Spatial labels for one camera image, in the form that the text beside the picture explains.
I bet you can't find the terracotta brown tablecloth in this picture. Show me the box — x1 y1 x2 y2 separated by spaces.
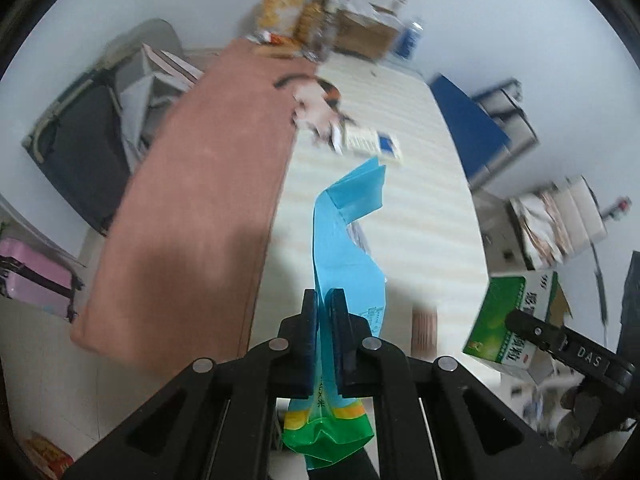
70 39 314 376

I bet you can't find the black folded cot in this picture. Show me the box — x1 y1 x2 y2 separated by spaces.
22 18 183 235

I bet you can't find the brown cardboard box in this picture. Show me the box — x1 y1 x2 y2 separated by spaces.
334 0 402 61

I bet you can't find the blue water bottle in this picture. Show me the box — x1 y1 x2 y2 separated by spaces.
394 18 424 60

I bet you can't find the striped cream tablecloth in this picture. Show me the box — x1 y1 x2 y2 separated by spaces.
247 52 492 376

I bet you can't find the white blue medicine box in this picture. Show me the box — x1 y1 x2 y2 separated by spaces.
331 124 402 164

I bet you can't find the pink suitcase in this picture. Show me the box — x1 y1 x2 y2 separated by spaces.
0 237 84 323

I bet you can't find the orange snack bag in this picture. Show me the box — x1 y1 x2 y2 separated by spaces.
255 0 314 36

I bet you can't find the blue green plastic bag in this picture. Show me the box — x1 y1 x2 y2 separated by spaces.
283 157 386 472

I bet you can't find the green white medicine box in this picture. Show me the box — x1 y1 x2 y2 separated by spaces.
463 270 570 385

